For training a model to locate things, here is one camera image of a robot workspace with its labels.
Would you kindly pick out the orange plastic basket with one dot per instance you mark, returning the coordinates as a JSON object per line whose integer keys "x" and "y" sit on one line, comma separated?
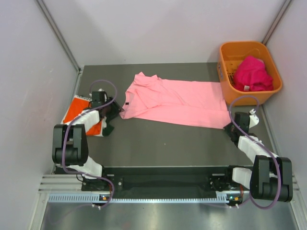
{"x": 231, "y": 55}

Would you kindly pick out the white printed t shirt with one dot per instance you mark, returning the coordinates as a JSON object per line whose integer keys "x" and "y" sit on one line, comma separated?
{"x": 81, "y": 97}

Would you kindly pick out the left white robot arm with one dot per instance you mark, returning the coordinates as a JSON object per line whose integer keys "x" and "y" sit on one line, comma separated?
{"x": 85, "y": 117}

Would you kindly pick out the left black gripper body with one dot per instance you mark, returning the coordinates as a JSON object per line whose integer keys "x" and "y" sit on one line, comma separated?
{"x": 112, "y": 110}

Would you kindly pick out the grey slotted cable duct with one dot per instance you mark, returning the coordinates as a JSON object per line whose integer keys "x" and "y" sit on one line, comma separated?
{"x": 218, "y": 198}

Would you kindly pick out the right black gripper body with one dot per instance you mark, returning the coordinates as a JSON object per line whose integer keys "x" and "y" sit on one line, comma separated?
{"x": 229, "y": 128}

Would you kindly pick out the aluminium frame rail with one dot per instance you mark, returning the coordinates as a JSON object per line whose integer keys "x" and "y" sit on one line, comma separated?
{"x": 50, "y": 183}

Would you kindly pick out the magenta t shirt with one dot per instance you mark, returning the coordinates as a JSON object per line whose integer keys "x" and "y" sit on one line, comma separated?
{"x": 252, "y": 76}

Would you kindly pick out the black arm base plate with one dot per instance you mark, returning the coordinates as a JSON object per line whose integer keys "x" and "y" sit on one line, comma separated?
{"x": 169, "y": 193}

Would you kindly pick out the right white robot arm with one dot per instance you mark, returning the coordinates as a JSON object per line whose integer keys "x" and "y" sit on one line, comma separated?
{"x": 270, "y": 175}

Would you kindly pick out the dark green t shirt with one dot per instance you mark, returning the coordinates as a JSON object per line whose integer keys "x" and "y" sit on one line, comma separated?
{"x": 107, "y": 128}

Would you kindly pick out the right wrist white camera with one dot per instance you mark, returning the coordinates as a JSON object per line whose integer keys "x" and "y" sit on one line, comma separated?
{"x": 253, "y": 118}

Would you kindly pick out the light pink t shirt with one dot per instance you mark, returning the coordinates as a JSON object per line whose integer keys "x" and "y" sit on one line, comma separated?
{"x": 181, "y": 102}

